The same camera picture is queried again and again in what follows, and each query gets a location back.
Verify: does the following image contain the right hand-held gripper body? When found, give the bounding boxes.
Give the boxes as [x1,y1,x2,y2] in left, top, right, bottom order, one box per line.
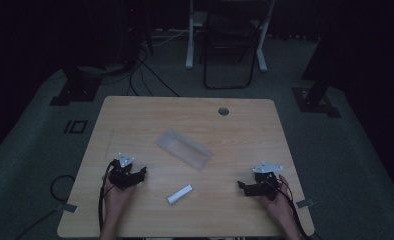
[244,161,284,202]

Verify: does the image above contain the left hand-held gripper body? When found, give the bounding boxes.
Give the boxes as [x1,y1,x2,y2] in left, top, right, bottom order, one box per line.
[108,152,143,192]

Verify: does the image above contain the small white box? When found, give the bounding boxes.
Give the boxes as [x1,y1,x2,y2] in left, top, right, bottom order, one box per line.
[166,184,194,205]

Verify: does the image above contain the clear plastic box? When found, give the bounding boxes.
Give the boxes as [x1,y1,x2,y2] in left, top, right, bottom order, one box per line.
[156,129,213,172]

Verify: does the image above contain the person's right hand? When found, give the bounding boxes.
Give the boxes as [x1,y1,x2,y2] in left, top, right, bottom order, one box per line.
[260,174,297,222]

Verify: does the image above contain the grey tape strip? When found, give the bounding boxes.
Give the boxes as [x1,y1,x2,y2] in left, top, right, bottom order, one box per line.
[296,198,317,209]
[54,202,78,214]

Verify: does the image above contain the black stand base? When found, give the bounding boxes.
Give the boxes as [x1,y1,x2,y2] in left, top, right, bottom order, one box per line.
[49,65,103,107]
[291,79,342,118]

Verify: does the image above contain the black folding chair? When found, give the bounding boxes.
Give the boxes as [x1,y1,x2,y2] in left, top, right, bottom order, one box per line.
[202,0,275,90]

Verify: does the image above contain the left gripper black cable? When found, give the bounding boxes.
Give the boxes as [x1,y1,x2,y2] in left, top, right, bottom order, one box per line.
[97,159,119,232]

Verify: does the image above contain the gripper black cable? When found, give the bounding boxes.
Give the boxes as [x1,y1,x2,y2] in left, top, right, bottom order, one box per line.
[274,176,316,240]
[97,159,119,232]

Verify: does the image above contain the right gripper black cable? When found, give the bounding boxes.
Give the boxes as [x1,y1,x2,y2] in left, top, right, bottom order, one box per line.
[274,176,316,240]

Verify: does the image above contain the black floor cable loop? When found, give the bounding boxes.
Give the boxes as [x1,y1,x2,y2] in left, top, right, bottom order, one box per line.
[14,174,77,240]

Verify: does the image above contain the black floor cables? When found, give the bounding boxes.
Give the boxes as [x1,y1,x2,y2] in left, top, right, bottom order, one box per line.
[98,29,193,98]

